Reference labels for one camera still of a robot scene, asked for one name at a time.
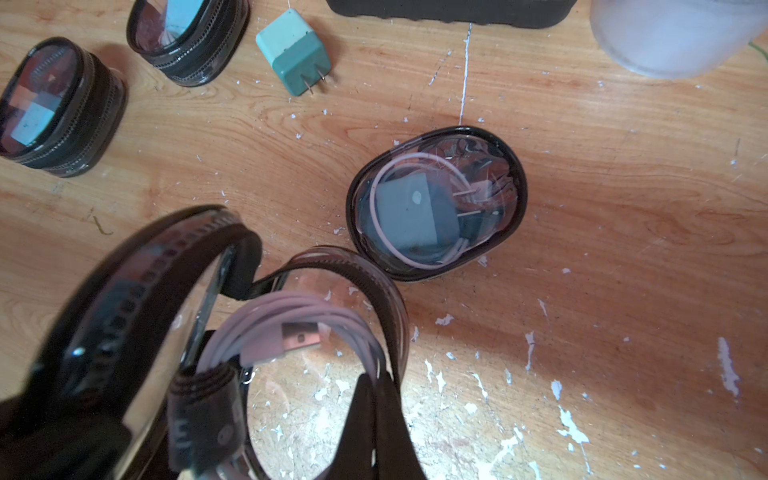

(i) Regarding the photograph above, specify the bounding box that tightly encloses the orange plastic tool case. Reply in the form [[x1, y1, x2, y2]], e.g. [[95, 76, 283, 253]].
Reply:
[[327, 0, 577, 29]]

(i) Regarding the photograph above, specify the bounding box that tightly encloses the clear packing tape roll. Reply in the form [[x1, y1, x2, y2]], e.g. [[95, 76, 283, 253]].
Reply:
[[590, 0, 767, 79]]

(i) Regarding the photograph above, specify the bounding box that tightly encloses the black round zip pouch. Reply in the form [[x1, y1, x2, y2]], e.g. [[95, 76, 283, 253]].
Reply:
[[1, 37, 128, 178]]

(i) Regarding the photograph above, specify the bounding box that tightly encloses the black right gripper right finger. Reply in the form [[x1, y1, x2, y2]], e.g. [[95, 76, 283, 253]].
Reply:
[[376, 374, 426, 480]]

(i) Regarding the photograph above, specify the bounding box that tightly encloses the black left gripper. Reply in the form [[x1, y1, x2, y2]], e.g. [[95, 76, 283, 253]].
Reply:
[[1, 397, 132, 479]]

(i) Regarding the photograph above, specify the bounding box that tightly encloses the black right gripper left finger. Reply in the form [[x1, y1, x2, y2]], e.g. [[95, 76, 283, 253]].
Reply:
[[325, 374, 376, 480]]

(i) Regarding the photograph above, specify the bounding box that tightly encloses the green charger plug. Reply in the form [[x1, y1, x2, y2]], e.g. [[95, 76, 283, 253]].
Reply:
[[256, 8, 332, 96], [375, 173, 460, 257]]

